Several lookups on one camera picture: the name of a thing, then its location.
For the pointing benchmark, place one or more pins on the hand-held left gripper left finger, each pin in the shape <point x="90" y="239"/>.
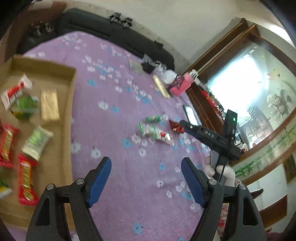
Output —
<point x="98" y="183"/>

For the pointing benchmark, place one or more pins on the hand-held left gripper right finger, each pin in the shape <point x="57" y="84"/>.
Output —
<point x="193" y="183"/>

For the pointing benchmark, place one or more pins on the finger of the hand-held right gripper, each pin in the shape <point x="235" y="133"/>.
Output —
<point x="188" y="126"/>

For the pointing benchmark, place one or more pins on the dark red snack packet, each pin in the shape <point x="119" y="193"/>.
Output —
<point x="175" y="126"/>

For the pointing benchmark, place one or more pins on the white green red snack packet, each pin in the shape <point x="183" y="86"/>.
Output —
<point x="157" y="134"/>

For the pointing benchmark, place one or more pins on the green candy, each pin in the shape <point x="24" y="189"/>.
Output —
<point x="152" y="118"/>

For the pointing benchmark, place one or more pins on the red yellow snack packet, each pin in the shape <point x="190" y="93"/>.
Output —
<point x="26" y="178"/>
<point x="7" y="143"/>

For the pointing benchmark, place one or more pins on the beige biscuit packet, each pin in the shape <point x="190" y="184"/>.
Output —
<point x="49" y="105"/>

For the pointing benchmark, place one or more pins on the green yellow snack packet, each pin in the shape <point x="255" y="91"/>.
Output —
<point x="4" y="190"/>

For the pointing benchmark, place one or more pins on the cardboard box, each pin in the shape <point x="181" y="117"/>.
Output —
<point x="46" y="74"/>

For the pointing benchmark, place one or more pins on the person's right hand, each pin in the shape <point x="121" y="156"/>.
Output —
<point x="230" y="175"/>

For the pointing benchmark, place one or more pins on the black smartphone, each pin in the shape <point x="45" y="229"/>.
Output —
<point x="190" y="114"/>

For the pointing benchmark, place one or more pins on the wooden cabinet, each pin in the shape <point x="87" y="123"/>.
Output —
<point x="201" y="105"/>

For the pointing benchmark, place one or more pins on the pink thermos with knitted sleeve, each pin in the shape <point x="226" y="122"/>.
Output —
<point x="185" y="87"/>

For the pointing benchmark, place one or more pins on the gold snack bar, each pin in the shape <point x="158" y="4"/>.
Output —
<point x="161" y="87"/>

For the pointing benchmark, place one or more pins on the clear plastic cup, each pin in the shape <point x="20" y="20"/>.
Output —
<point x="168" y="76"/>

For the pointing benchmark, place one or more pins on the small black container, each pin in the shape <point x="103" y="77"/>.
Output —
<point x="148" y="67"/>

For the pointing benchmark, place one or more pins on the purple floral tablecloth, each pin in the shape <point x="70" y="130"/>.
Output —
<point x="115" y="97"/>

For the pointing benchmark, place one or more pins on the small card packet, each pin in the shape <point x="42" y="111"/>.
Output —
<point x="135" y="66"/>

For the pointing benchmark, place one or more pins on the black clip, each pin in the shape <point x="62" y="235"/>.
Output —
<point x="115" y="18"/>
<point x="127" y="22"/>

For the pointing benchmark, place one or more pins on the black sofa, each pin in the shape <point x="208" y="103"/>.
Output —
<point x="92" y="25"/>

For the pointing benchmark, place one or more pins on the bamboo print wall panel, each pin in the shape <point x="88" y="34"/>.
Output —
<point x="266" y="157"/>

